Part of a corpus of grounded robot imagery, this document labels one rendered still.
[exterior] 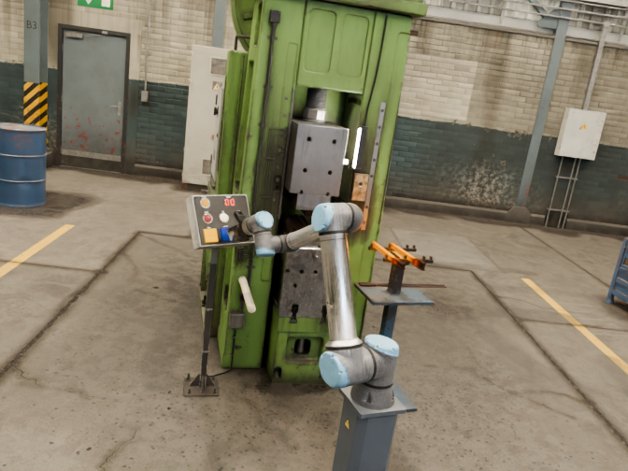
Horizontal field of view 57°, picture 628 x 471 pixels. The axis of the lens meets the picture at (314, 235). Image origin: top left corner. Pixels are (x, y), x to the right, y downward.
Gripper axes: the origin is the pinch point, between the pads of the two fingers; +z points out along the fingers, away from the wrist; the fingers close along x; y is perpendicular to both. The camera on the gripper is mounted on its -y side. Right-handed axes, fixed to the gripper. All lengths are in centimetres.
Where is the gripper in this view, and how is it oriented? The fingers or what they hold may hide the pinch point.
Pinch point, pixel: (229, 232)
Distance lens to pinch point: 311.8
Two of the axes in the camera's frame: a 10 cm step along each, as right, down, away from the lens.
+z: -6.0, 2.3, 7.7
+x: 7.8, -0.7, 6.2
